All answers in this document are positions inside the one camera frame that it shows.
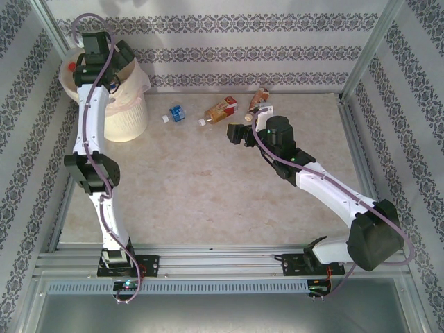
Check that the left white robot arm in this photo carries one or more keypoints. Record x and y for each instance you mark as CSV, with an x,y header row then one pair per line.
x,y
92,118

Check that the right small circuit board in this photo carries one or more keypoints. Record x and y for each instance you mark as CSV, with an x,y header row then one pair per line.
x,y
319,287

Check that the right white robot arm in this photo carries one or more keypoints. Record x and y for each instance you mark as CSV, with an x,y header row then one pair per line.
x,y
333,194

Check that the aluminium mounting rail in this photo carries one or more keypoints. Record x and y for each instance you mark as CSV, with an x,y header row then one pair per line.
x,y
222,260

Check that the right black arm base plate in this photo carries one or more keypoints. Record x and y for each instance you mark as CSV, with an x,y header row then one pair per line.
x,y
291,265

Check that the aluminium side rail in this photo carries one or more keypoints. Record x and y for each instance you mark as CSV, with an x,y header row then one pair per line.
x,y
354,138
59,222

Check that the brown-label cream-capped bottle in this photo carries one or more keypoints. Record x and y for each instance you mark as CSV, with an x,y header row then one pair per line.
x,y
259,97

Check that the left small circuit board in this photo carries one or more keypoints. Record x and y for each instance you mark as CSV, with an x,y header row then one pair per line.
x,y
127,286

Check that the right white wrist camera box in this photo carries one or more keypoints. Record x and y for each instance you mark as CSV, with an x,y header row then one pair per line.
x,y
266,110

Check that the white ribbed plastic bin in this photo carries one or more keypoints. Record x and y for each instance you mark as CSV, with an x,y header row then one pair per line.
x,y
128,118

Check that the red and gold drink bottle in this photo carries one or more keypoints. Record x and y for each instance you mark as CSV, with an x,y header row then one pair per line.
x,y
222,110

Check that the aluminium frame post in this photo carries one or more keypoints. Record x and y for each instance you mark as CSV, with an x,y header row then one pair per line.
x,y
373,48
52,24

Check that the blue-label white-capped water bottle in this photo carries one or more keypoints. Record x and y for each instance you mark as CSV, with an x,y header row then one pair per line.
x,y
177,113

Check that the small circuit board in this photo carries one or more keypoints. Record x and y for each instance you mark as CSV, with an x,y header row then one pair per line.
x,y
319,287
127,286

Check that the grey metal panel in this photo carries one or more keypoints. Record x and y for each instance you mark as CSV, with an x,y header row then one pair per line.
x,y
222,315

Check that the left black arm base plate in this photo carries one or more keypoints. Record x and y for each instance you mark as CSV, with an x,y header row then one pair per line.
x,y
152,265

